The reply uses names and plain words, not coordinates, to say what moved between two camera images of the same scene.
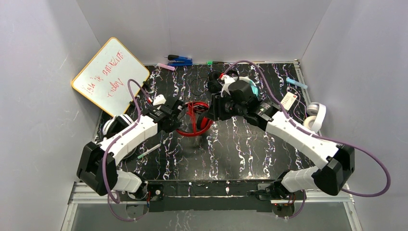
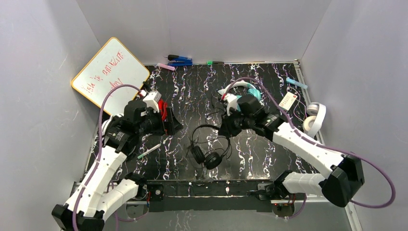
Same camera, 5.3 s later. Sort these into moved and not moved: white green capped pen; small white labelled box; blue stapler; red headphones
Moved: red headphones
Not moved: white green capped pen; small white labelled box; blue stapler
